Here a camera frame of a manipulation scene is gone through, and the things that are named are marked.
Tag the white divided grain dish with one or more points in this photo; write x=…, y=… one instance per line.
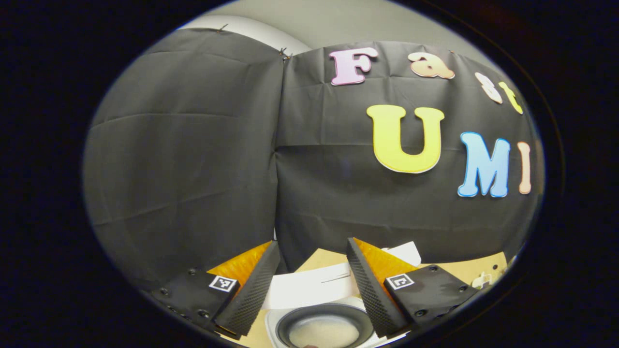
x=481, y=280

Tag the white rice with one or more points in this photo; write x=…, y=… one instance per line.
x=324, y=333

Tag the black backdrop cloth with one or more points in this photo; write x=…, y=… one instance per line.
x=169, y=169

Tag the white rice cooker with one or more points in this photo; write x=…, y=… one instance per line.
x=309, y=290

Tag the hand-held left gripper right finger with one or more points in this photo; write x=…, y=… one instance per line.
x=370, y=290

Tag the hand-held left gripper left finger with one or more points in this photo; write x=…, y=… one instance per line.
x=254, y=295

